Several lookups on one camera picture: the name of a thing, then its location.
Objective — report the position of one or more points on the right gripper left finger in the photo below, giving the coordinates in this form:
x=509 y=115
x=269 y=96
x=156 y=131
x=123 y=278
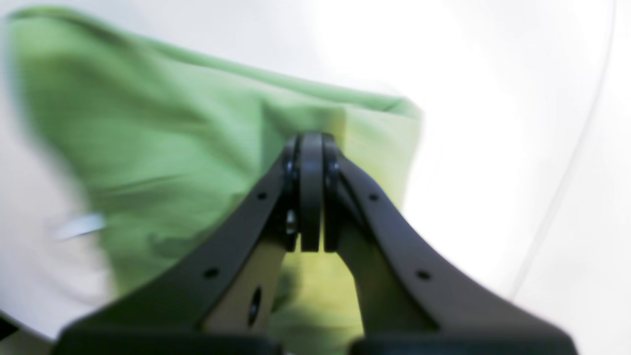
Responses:
x=218 y=299

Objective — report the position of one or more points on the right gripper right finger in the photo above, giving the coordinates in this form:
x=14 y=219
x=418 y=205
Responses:
x=412 y=300

